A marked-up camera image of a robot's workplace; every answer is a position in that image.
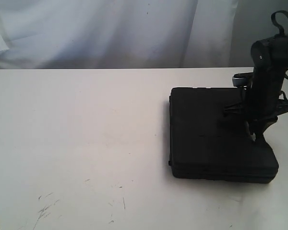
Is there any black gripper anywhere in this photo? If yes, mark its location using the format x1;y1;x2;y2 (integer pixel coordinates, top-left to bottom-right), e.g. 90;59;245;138
223;67;285;147

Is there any black plastic tool case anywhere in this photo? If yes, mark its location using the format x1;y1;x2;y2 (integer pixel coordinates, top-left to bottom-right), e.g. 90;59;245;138
169;87;279;184

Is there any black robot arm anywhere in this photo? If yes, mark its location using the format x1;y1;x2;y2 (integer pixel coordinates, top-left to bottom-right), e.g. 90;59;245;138
224;34;288;145

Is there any white backdrop curtain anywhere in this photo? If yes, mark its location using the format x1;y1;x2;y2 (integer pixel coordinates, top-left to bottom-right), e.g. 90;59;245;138
0;0;288;69

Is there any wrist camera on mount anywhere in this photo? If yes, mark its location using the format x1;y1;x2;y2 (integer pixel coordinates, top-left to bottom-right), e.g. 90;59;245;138
232;72;253;88

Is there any black cable loop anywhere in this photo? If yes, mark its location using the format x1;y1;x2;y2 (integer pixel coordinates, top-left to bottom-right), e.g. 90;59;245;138
271;9;288;36

